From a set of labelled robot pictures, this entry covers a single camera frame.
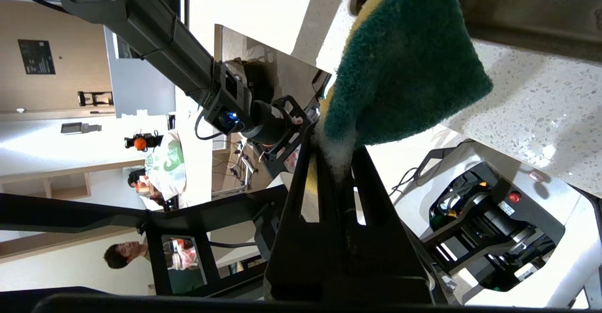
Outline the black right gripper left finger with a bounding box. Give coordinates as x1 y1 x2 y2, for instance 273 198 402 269
266 124 349 303

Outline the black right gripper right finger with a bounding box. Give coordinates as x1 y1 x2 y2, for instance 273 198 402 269
342 146 434 304

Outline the green and yellow sponge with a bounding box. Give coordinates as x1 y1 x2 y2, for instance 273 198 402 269
306 0 494 210

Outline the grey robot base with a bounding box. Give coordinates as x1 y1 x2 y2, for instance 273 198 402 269
395 141 602 309

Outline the white plastic bag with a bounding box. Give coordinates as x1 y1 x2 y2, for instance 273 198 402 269
143 129 188 201

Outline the person in olive shirt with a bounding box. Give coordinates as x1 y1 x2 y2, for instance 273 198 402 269
103 238 152 270

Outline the black metal frame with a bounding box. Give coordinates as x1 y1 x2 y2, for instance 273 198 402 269
0 184 290 299

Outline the light wooden wall shelf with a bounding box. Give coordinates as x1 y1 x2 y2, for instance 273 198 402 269
0 159 146 201

